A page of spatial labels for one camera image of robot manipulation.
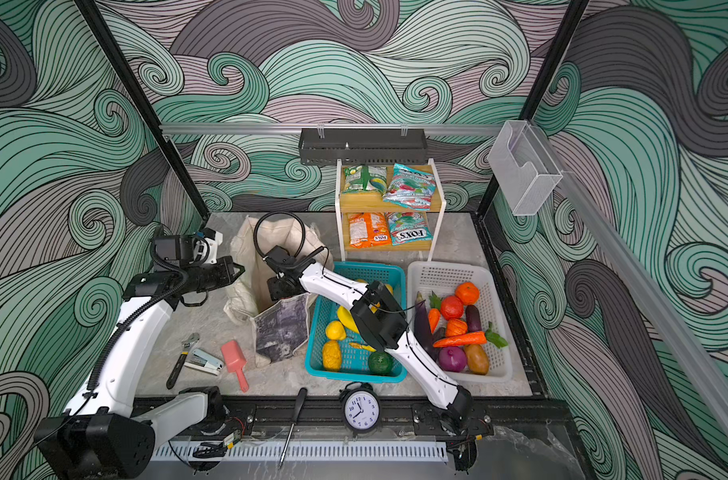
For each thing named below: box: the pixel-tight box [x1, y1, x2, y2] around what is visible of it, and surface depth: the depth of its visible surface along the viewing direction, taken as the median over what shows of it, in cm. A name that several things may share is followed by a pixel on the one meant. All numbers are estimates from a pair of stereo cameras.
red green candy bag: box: [383, 163, 437, 210], surface depth 78 cm
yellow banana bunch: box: [337, 305, 360, 333], surface depth 87 cm
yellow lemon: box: [325, 320, 347, 341], surface depth 87 cm
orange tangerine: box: [455, 281, 481, 305], surface depth 92 cm
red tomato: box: [440, 295, 464, 320], surface depth 89 cm
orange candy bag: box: [348, 212, 392, 249], surface depth 93 cm
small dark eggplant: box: [465, 305, 482, 332], surface depth 90 cm
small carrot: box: [428, 290, 443, 335], surface depth 90 cm
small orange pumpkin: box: [446, 318, 468, 338], surface depth 85 cm
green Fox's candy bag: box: [388, 211, 433, 246], surface depth 94 cm
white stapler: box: [184, 348, 224, 376], surface depth 83 cm
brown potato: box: [465, 344, 489, 375], surface depth 80 cm
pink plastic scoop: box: [221, 340, 249, 393], surface depth 83 cm
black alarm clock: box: [340, 381, 381, 435], surface depth 74 cm
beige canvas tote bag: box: [223, 217, 333, 367], surface depth 79 cm
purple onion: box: [438, 346, 467, 373], surface depth 80 cm
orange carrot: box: [433, 323, 508, 349], surface depth 80 cm
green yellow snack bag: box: [343, 165, 388, 197], surface depth 81 cm
